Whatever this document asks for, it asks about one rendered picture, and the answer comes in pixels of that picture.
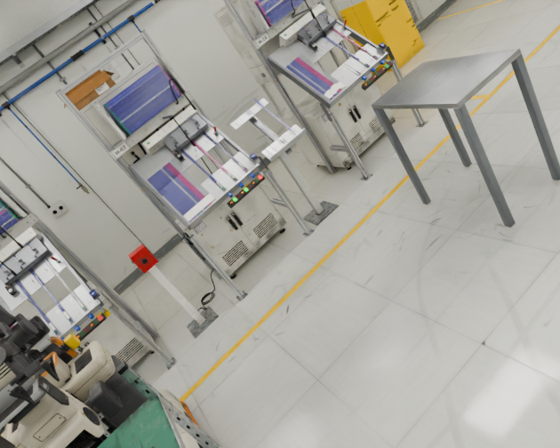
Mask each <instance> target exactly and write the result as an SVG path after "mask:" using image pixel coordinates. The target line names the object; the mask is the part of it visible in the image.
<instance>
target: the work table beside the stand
mask: <svg viewBox="0 0 560 448"><path fill-rule="evenodd" d="M510 63H511V65H512V68H513V69H514V72H515V75H516V80H517V82H518V84H519V87H520V90H521V93H522V94H523V97H524V102H525V105H526V107H527V109H528V112H529V115H530V118H531V120H532V124H533V127H534V130H535V131H536V134H537V137H538V140H539V143H540V146H541V149H542V152H543V155H544V157H545V159H546V162H547V165H548V168H549V171H550V174H551V177H552V180H560V164H559V162H558V159H557V156H556V152H555V150H554V147H553V144H552V141H551V139H550V136H549V133H548V128H547V126H546V123H545V120H544V118H543V115H542V113H541V110H540V105H539V102H538V100H537V97H536V94H535V91H534V89H533V86H532V82H531V79H530V77H529V74H528V71H527V68H526V66H525V63H524V58H523V55H522V53H521V51H520V48H519V49H513V50H506V51H499V52H488V53H481V54H475V55H469V56H462V57H456V58H450V59H442V60H431V61H424V62H421V64H419V66H417V67H416V68H415V69H414V70H412V71H411V72H410V73H409V74H408V75H406V76H405V77H404V78H403V79H401V80H400V81H399V82H398V83H397V84H395V85H394V86H393V87H392V88H391V89H389V90H388V91H387V92H386V93H384V94H383V95H382V96H381V97H380V98H378V99H377V100H376V101H375V102H373V104H371V106H372V108H373V110H374V112H375V114H376V116H377V117H378V119H379V121H380V123H381V125H382V127H383V129H384V131H385V133H386V134H387V136H388V138H389V140H390V142H391V144H392V146H393V148H394V150H395V151H396V153H397V155H398V157H399V159H400V161H401V163H402V165H403V166H404V168H405V170H406V172H407V174H408V176H409V178H410V179H411V181H412V184H413V186H414V187H415V189H416V191H417V193H418V194H419V196H420V199H421V201H422V203H424V204H429V203H430V202H431V200H430V198H429V196H428V193H427V192H426V190H425V189H424V187H423V185H422V183H421V181H420V178H419V176H418V174H417V173H416V171H415V170H414V168H413V166H412V163H411V161H410V159H409V157H408V155H407V154H406V152H405V150H404V147H403V146H402V144H401V142H400V140H399V139H398V137H397V135H396V132H395V130H394V128H393V126H392V124H391V123H390V122H389V120H388V117H387V115H386V113H385V111H384V109H414V108H437V109H438V111H439V113H440V115H441V117H442V119H443V121H444V124H445V126H446V129H447V131H448V133H449V134H450V136H451V139H452V142H453V144H454V146H455V148H456V150H457V152H458V154H459V156H460V160H461V162H462V163H463V165H464V166H465V167H469V166H470V165H472V163H471V161H470V158H469V156H468V153H467V150H466V149H465V147H464V145H463V142H462V140H461V138H460V135H459V133H458V131H457V129H456V126H455V124H454V122H453V120H452V117H451V115H450V113H449V111H448V108H453V110H454V113H455V115H456V117H457V118H458V121H459V123H460V127H461V129H462V131H463V132H464V135H465V137H466V139H467V141H468V144H469V146H470V148H471V151H472V153H473V155H474V158H475V160H476V162H477V165H478V167H479V169H480V171H481V173H482V175H483V177H484V181H485V183H486V185H487V187H488V189H489V191H490V193H491V196H492V199H493V202H494V203H495V205H496V207H497V210H498V212H499V214H500V217H501V219H502V221H503V223H504V226H505V227H509V228H511V227H512V226H513V225H514V224H515V221H514V219H513V216H512V214H511V212H510V210H509V208H508V204H507V202H506V199H505V197H504V195H503V193H502V191H501V189H500V185H499V183H498V181H497V179H496V177H495V174H494V172H493V169H492V167H491V164H490V162H489V160H488V157H487V155H486V154H485V151H484V148H483V145H482V143H481V141H480V139H479V137H478V134H477V132H476V128H475V126H474V125H473V122H472V120H471V118H470V115H469V113H468V110H467V108H466V106H465V103H466V102H467V101H468V100H470V99H471V98H472V97H473V96H474V95H475V94H477V93H478V92H479V91H480V90H481V89H482V88H483V87H485V86H486V85H487V84H488V83H489V82H490V81H491V80H493V78H494V77H496V75H498V74H499V73H500V72H501V71H502V70H503V69H504V68H506V67H507V66H508V65H509V64H510Z"/></svg>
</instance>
